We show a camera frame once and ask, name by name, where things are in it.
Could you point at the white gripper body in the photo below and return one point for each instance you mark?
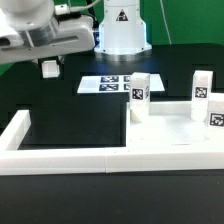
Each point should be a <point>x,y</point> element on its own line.
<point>56,38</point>

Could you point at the white square tabletop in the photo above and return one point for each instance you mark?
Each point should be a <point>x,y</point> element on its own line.
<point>170,123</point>

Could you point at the white U-shaped obstacle fence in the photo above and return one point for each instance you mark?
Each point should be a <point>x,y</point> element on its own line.
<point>135,158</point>

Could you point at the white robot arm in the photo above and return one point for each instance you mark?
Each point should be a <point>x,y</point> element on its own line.
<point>34,29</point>

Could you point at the white marker plate with tags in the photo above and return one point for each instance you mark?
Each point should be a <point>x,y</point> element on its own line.
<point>104,84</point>

